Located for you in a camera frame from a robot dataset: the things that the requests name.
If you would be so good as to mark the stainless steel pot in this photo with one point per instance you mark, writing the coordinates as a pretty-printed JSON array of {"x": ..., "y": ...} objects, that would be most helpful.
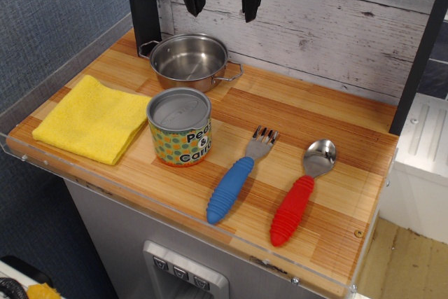
[{"x": 195, "y": 61}]

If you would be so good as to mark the ice dispenser panel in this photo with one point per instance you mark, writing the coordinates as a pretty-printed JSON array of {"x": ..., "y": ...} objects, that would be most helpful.
[{"x": 175, "y": 276}]

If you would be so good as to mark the black right vertical post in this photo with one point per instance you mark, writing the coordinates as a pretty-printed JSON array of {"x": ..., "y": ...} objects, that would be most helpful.
[{"x": 423, "y": 53}]

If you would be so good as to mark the orange object with black mesh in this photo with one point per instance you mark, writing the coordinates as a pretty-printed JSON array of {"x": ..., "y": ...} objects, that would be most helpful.
[{"x": 11, "y": 288}]

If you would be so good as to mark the blue handled fork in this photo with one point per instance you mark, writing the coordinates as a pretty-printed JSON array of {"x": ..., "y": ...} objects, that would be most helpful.
[{"x": 226, "y": 192}]

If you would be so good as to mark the black vertical post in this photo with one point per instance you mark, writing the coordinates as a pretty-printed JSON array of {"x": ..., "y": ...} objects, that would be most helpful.
[
  {"x": 423, "y": 53},
  {"x": 145, "y": 19}
]

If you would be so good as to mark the black left vertical post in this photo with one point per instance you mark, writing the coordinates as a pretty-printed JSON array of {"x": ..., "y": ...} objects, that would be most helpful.
[{"x": 145, "y": 19}]

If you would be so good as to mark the yellow folded cloth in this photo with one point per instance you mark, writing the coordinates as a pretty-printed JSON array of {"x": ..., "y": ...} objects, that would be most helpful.
[{"x": 94, "y": 121}]

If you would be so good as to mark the white plastic unit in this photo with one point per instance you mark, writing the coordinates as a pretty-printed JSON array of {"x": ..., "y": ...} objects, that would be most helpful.
[{"x": 415, "y": 193}]

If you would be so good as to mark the clear acrylic table guard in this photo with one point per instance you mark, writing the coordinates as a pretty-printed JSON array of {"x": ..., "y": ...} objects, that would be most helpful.
[{"x": 338, "y": 221}]

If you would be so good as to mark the grey toy fridge cabinet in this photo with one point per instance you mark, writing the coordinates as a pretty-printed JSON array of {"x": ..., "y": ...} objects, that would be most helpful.
[{"x": 119, "y": 228}]

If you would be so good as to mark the peas and carrots toy can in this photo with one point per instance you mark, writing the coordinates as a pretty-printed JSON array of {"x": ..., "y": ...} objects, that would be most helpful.
[{"x": 180, "y": 126}]

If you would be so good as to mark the red handled spoon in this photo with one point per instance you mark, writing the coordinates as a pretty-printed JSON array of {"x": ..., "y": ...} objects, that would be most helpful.
[{"x": 318, "y": 160}]

